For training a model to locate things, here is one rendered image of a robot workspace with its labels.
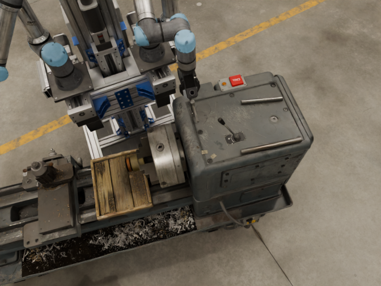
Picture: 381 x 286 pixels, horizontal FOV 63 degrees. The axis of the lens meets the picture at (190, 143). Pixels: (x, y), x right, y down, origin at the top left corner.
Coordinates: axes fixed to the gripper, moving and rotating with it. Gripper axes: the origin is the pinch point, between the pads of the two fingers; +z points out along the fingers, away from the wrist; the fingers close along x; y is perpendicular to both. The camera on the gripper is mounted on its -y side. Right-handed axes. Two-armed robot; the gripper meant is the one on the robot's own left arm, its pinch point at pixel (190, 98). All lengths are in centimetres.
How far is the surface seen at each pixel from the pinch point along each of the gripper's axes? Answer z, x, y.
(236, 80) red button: 8.2, -26.5, 10.2
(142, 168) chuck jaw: 24.7, 30.2, -16.8
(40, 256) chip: 80, 107, -31
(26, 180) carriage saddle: 42, 96, 2
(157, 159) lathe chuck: 13.4, 21.7, -19.8
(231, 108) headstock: 9.5, -19.1, -4.5
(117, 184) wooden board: 46, 48, -12
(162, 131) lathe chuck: 12.3, 16.2, -6.2
